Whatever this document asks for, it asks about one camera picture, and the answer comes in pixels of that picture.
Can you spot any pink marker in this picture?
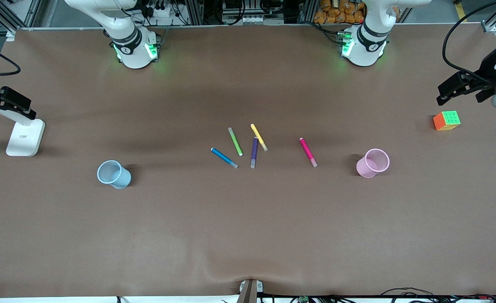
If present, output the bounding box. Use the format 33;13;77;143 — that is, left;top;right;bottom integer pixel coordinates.
299;137;318;168

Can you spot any blue marker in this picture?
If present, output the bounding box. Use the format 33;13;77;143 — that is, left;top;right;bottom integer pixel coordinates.
211;147;239;169

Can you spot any colourful puzzle cube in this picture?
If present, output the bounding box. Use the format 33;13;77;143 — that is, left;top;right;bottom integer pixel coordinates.
433;111;462;131

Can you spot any white lamp stand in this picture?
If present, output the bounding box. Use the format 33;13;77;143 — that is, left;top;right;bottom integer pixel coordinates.
0;107;46;157

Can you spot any pink cup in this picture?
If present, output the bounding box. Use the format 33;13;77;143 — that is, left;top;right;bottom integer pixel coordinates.
356;148;390;178

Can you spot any light blue cup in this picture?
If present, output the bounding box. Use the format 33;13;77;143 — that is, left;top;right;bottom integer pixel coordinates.
97;160;132;189

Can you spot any orange bag pile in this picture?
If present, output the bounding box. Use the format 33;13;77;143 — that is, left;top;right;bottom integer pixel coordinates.
314;0;401;24

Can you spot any white power strip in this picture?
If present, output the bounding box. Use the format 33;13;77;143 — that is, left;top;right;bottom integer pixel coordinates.
147;3;178;18

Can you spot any yellow marker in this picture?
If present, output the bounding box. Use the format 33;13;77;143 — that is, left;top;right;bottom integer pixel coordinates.
250;123;269;152

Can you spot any green marker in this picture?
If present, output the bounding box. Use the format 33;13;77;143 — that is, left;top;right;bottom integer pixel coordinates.
228;127;244;157

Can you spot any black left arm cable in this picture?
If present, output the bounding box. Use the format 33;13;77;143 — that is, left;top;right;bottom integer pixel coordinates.
442;0;496;82

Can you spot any black cable bundle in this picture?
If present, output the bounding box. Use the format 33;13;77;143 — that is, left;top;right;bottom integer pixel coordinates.
380;287;496;303

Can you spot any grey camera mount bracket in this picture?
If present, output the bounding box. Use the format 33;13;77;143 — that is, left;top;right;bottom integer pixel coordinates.
237;279;263;303

